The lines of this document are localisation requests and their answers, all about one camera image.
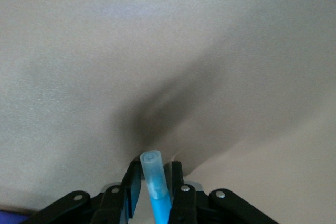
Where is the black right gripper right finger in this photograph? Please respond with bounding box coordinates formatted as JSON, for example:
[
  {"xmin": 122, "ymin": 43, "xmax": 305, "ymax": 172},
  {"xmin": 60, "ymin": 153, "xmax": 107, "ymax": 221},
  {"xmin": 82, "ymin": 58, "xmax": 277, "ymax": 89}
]
[{"xmin": 170, "ymin": 160, "xmax": 276, "ymax": 224}]

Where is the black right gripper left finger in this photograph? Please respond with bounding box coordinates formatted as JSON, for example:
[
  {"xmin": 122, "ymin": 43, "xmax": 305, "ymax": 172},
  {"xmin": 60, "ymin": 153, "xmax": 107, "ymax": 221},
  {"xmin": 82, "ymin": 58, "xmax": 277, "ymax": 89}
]
[{"xmin": 26, "ymin": 161, "xmax": 143, "ymax": 224}]

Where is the blue marker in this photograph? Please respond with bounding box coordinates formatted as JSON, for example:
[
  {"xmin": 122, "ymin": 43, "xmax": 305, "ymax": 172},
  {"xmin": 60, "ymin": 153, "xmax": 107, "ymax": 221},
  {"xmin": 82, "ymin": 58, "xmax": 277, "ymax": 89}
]
[{"xmin": 139, "ymin": 150, "xmax": 173, "ymax": 224}]

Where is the purple marker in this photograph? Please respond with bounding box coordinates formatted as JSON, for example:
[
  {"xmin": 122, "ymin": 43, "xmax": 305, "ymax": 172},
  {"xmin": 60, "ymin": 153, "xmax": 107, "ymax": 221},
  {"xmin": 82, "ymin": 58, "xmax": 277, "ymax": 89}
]
[{"xmin": 0, "ymin": 209, "xmax": 35, "ymax": 224}]

